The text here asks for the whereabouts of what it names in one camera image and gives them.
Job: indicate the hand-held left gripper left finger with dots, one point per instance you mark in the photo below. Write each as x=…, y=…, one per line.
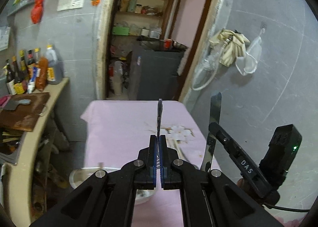
x=155, y=170

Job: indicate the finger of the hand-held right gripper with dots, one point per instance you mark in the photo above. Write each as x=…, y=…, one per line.
x=221, y=135

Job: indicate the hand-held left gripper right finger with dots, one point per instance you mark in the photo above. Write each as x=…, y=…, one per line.
x=162, y=170

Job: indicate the metal table knife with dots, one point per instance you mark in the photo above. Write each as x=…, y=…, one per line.
x=215, y=110

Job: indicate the wooden chopstick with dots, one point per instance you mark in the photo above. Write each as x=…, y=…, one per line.
x=183, y=153
x=177, y=148

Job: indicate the metal fork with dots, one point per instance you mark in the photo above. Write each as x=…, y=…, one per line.
x=159, y=122

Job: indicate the white plastic utensil caddy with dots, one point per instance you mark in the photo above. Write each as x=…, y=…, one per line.
x=79, y=177

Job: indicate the person's right hand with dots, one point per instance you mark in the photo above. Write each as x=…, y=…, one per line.
x=242, y=184

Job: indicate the pink floral cloth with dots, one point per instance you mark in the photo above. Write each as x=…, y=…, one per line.
x=119, y=130

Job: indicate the clear plastic bag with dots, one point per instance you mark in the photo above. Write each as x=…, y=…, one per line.
x=211, y=62

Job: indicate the grey cabinet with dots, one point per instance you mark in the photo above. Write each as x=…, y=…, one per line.
x=159, y=75

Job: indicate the white plastic jug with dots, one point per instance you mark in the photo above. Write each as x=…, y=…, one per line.
x=118, y=80

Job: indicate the metal bowl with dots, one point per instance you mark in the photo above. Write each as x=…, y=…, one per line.
x=179, y=45

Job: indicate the red cup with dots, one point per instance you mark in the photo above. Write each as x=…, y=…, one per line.
x=168, y=43

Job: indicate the beige kitchen counter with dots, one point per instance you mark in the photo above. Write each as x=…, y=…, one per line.
x=49, y=98

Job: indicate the wooden shelf unit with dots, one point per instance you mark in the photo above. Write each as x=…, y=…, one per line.
x=144, y=16

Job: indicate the wooden cutting board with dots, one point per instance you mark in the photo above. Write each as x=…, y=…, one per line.
x=22, y=117

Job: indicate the large dark oil jug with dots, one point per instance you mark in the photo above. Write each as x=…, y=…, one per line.
x=54, y=68

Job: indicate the green box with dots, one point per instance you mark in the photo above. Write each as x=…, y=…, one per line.
x=121, y=31

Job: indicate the orange chili powder bag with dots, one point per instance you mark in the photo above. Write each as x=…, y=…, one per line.
x=42, y=75

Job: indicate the bundle of chopsticks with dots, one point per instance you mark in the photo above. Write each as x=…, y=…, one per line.
x=10, y=137

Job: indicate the blue white packet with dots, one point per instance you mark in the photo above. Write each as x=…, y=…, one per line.
x=32, y=83

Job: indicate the mint thermos cup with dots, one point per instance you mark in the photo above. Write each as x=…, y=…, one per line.
x=132, y=5

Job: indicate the cleaver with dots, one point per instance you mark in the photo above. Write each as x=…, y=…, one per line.
x=11, y=105

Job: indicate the dark bottle yellow label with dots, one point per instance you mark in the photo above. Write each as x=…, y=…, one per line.
x=18, y=85

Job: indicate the clear bottle yellow cap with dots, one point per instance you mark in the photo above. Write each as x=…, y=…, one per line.
x=37, y=55

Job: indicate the dark sauce bottle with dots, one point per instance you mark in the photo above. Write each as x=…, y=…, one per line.
x=30, y=62
x=23, y=65

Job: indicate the pink scrub pad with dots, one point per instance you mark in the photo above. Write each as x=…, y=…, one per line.
x=4, y=100

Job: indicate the dark pump dispenser bottle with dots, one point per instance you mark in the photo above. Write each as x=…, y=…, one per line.
x=10, y=85

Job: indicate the small green bottle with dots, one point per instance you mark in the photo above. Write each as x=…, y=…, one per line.
x=4, y=71

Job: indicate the red plastic bag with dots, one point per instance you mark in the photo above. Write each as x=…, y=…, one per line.
x=37, y=11

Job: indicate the worn wooden door frame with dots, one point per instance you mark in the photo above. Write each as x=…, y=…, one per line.
x=101, y=43

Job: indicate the white wall switch socket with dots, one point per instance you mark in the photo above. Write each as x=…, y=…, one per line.
x=70, y=2

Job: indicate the white wall box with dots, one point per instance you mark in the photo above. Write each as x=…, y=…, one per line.
x=4, y=39

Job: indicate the grey wall rack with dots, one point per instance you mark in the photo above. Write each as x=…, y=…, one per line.
x=19, y=8

